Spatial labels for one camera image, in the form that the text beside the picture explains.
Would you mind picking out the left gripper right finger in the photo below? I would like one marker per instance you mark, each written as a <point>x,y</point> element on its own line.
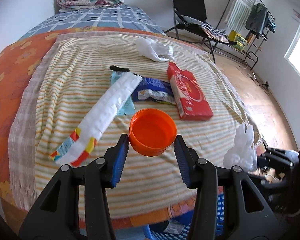
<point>184,160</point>

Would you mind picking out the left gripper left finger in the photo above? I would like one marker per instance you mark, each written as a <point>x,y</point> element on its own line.
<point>120,154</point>

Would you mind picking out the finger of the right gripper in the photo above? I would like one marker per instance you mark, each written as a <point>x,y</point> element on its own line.
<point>284,154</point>
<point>275,162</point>

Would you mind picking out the white tissue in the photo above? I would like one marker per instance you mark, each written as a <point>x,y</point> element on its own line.
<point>243,152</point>

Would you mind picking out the orange plastic lid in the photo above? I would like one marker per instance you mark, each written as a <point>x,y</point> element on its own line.
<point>151,132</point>

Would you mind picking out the long white plastic package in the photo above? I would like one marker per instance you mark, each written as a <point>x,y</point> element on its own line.
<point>82,141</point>

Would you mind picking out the red cardboard box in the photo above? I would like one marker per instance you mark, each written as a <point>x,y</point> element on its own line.
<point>189,97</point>

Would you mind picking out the blue snack wrapper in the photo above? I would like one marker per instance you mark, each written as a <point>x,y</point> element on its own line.
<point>155,90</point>

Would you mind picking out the striped yellow towel blanket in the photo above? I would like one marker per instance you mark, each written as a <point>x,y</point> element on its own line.
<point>71,74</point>

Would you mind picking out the blue plastic laundry basket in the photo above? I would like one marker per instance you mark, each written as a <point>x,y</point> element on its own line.
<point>178,227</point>

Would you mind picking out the small black clip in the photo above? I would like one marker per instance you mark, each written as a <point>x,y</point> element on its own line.
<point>118,69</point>

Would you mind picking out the white crumpled plastic bag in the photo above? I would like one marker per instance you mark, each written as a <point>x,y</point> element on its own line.
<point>155,51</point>

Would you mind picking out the yellow plastic crate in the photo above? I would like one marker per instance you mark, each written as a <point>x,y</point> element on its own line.
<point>241,42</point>

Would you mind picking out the striped cloth on chair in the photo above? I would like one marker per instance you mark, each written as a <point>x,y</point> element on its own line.
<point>211,32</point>

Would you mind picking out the blue checkered mattress sheet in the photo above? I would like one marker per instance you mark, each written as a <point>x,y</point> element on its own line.
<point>119,17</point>

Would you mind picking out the dark hanging clothes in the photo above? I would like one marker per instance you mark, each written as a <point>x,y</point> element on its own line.
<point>258,19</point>

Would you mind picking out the orange floral bedsheet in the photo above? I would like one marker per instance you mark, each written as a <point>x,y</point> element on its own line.
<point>18,62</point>

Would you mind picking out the black folding chair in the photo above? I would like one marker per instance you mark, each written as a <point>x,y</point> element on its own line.
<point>190,15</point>

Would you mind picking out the green striped hanging towel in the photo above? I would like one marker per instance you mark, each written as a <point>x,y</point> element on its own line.
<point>238,14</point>

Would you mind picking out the black drying rack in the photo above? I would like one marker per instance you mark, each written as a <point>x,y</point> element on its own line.
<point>249,55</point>

